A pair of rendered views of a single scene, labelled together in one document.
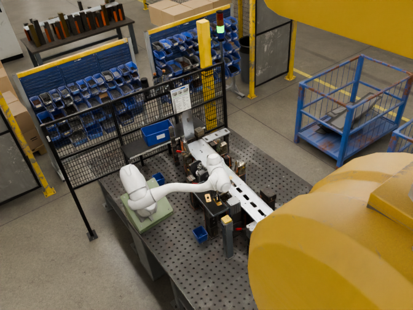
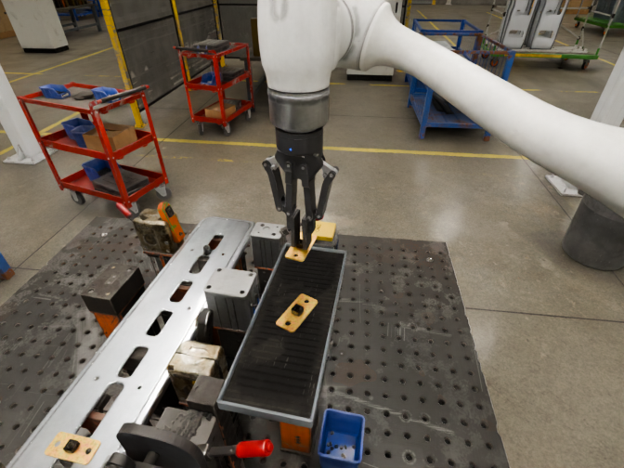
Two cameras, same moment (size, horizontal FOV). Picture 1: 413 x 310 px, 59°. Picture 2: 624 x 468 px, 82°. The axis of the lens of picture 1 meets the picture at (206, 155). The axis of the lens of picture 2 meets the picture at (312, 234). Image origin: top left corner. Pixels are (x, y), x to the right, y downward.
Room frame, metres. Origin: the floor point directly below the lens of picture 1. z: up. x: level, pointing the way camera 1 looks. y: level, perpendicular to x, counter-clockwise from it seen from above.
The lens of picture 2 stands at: (2.32, 0.31, 1.66)
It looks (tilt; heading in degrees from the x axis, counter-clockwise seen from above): 37 degrees down; 219
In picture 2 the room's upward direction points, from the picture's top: straight up
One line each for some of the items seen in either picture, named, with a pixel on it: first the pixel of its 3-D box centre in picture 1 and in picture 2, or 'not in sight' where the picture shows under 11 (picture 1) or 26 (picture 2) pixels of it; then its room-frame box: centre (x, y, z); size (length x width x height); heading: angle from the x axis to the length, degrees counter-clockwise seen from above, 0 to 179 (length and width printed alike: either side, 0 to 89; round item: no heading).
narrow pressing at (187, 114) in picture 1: (188, 125); not in sight; (3.01, 0.15, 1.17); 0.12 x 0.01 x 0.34; 117
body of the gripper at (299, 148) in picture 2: not in sight; (299, 151); (1.90, -0.05, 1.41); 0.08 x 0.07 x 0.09; 109
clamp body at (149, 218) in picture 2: not in sight; (168, 262); (1.92, -0.61, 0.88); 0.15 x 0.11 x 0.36; 117
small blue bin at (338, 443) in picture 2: (200, 235); (341, 443); (1.97, 0.12, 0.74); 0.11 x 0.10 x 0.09; 27
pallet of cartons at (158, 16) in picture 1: (193, 39); not in sight; (6.39, 0.01, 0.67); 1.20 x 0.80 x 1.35; 124
